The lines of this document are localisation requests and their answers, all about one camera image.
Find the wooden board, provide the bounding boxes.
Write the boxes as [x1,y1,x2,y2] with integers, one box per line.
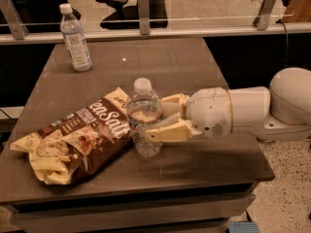
[281,0,311,23]

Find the black power cable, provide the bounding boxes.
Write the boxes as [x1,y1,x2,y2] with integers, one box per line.
[275,18,290,70]

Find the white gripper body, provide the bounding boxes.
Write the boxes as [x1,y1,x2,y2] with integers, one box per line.
[186,87,232,139]

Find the metal railing bracket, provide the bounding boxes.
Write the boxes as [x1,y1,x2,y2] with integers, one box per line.
[253,0,276,30]
[137,0,150,35]
[0,0,29,40]

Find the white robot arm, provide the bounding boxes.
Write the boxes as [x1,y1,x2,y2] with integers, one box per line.
[142,67,311,142]

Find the clear crinkled water bottle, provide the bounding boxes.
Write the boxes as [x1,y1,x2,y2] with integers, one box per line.
[126,78,163,158]

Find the black office chair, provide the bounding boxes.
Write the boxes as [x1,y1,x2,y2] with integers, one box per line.
[95,0,168,30]

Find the middle metal railing bracket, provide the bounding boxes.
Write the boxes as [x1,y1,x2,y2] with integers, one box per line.
[137,0,150,35]

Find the brown sea salt chip bag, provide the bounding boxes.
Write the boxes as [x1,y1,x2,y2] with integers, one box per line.
[11,88,131,185]

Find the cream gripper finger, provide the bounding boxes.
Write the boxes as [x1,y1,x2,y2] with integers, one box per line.
[145,113,203,143]
[161,93,190,117]

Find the tall labelled water bottle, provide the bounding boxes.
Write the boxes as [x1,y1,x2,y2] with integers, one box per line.
[59,4,92,72]

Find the blue perforated box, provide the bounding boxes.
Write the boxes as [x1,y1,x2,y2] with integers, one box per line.
[228,221,259,233]

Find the left metal railing bracket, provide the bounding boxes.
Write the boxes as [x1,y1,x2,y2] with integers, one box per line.
[0,0,29,40]

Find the right metal railing bracket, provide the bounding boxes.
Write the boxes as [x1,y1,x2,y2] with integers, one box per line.
[253,0,276,30]

